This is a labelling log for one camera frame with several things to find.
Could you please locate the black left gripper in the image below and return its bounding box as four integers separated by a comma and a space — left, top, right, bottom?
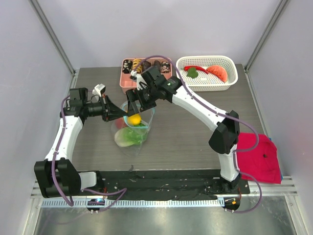
84, 94, 128, 122

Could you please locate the yellow toy mango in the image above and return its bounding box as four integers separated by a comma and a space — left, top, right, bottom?
127, 114, 141, 126

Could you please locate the clear zip top bag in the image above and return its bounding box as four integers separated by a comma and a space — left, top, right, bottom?
111, 108, 155, 157

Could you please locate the green toy lettuce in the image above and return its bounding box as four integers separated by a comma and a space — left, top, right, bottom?
114, 123, 148, 147

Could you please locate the red toy tomato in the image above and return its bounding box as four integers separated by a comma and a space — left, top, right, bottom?
114, 117, 127, 130

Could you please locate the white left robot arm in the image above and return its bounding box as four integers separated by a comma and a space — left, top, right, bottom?
34, 84, 126, 201

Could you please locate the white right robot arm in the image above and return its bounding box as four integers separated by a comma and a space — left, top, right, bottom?
126, 67, 240, 193

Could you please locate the black floral sushi roll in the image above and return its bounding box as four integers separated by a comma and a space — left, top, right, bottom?
122, 59, 133, 74

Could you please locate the dark brown roll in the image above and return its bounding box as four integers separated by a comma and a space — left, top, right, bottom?
142, 61, 152, 71

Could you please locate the yellow striped roll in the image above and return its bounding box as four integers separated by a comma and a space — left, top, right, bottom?
133, 58, 143, 74

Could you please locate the black blue roll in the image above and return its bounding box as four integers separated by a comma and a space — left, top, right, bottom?
153, 60, 161, 72

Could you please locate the black pink roll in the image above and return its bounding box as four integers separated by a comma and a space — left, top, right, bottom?
161, 62, 171, 73

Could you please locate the pink divided tray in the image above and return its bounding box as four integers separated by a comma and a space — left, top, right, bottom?
119, 57, 173, 93

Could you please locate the red toy chili pepper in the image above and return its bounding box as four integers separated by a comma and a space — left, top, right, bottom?
183, 66, 209, 74

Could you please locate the small green toy leaf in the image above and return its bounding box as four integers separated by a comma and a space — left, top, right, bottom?
186, 68, 199, 79

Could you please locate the white perforated basket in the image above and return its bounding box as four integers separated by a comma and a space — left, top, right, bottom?
176, 55, 238, 92

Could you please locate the toy watermelon slice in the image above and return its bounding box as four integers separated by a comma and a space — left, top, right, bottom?
206, 65, 228, 83

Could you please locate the red folded cloth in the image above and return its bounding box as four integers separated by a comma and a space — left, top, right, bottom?
237, 134, 282, 184

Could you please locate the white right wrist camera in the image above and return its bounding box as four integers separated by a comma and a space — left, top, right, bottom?
130, 70, 148, 90

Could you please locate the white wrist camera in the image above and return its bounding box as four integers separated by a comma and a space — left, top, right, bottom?
130, 70, 148, 90
92, 84, 106, 97

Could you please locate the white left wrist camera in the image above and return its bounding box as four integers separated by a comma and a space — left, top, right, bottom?
92, 84, 106, 97

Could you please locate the white slotted cable duct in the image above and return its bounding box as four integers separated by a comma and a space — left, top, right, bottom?
41, 198, 225, 209

